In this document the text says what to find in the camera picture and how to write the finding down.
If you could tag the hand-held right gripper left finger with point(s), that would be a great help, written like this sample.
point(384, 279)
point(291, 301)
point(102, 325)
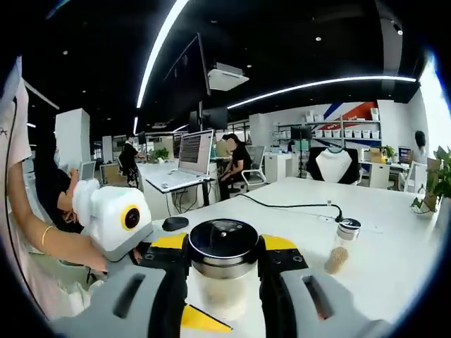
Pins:
point(141, 303)

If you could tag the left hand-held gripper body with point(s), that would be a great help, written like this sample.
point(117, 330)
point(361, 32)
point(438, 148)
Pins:
point(109, 211)

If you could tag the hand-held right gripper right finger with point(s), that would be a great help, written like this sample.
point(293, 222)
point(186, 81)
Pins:
point(306, 306)

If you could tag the large seasoning bottle brown granules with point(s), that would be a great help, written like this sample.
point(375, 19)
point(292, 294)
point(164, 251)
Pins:
point(338, 260)

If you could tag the large seasoning bottle pale powder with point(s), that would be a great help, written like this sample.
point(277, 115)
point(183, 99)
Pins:
point(223, 253)

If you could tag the person's left hand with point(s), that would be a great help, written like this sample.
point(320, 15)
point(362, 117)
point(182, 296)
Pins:
point(74, 248)

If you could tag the black computer mouse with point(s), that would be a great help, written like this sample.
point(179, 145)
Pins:
point(175, 223)

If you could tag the white power strip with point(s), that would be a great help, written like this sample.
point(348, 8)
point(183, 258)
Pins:
point(370, 227)

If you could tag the white laptop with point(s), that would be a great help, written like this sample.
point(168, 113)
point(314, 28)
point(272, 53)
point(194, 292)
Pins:
point(194, 148)

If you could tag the person's white shirt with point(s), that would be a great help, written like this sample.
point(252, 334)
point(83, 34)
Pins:
point(17, 141)

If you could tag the black ceiling mounted monitor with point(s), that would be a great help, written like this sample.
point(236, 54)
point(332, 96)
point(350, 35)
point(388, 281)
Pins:
point(215, 118)

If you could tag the black and white shirt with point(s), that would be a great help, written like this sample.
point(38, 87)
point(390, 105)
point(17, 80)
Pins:
point(333, 165)

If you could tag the white mesh office chair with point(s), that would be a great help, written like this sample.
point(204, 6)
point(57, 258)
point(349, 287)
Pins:
point(255, 165)

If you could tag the hanging black display panel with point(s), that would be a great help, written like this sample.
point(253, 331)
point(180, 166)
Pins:
point(186, 70)

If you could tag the teal storage box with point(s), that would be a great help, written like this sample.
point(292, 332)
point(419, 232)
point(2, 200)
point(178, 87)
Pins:
point(303, 145)

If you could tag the long ceiling light strip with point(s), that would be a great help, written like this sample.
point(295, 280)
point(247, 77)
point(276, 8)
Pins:
point(158, 45)

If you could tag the small green plant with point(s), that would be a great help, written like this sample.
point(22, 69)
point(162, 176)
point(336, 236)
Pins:
point(388, 151)

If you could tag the white ceiling air conditioner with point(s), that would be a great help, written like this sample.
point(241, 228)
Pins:
point(227, 75)

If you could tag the shelving rack with white bins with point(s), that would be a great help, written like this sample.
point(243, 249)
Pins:
point(345, 130)

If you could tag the background computer monitor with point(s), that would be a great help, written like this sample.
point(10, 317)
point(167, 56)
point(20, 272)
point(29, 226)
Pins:
point(405, 154)

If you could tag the green potted plant white pot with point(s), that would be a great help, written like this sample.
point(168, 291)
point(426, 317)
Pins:
point(442, 176)

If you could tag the curved ceiling light strip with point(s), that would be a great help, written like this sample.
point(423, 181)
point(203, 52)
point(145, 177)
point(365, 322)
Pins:
point(317, 86)

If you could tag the ceiling track spotlight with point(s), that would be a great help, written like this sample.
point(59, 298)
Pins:
point(398, 29)

